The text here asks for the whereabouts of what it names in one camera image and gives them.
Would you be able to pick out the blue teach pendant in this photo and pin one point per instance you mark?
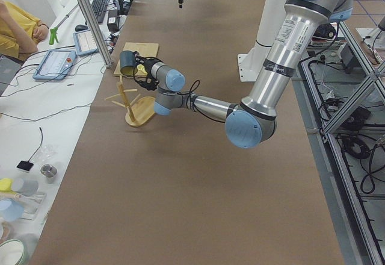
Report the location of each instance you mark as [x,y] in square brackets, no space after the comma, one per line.
[84,43]
[55,65]

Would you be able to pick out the metal weight cylinder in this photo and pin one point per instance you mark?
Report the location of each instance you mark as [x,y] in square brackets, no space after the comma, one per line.
[49,172]

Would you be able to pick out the blue mug yellow inside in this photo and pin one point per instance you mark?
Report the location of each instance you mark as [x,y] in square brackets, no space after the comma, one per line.
[127,63]

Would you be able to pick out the yellow cup lying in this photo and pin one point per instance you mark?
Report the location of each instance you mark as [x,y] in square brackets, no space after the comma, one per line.
[5,185]

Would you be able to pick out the blue teach pendant far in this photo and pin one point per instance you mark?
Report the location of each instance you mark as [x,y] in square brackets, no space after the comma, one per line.
[84,43]

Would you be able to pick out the black computer mouse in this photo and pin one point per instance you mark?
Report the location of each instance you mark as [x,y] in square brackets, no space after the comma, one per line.
[79,28]

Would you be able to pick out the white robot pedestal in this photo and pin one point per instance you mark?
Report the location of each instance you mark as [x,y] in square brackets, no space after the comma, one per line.
[255,51]

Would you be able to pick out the blue teach pendant near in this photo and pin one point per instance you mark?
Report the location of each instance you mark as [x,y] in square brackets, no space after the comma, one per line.
[55,65]

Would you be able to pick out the light blue cup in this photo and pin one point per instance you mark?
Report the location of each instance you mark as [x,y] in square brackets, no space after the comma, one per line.
[11,210]

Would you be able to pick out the black power adapter box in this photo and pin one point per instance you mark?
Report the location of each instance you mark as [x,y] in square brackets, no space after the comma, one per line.
[113,21]

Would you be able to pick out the green handled grabber tool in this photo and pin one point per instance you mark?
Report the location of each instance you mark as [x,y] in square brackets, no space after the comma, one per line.
[53,31]

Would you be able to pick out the white green bowl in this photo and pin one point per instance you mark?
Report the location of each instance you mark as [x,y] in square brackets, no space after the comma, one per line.
[14,252]

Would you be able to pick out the person in yellow shirt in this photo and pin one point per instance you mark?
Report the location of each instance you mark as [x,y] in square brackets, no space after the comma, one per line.
[21,32]

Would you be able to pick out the grey plastic cup lying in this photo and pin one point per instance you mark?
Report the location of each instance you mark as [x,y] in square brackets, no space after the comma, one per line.
[25,187]

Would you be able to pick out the small black square pad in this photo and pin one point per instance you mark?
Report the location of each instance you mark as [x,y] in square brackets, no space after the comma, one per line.
[25,165]

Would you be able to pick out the black keyboard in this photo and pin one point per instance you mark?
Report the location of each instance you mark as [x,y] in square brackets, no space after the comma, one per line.
[99,8]

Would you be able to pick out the bamboo mug tree rack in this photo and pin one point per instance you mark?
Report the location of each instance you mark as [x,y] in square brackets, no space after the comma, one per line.
[138,111]

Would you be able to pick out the aluminium frame post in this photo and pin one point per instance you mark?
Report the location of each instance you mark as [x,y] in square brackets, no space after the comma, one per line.
[95,30]

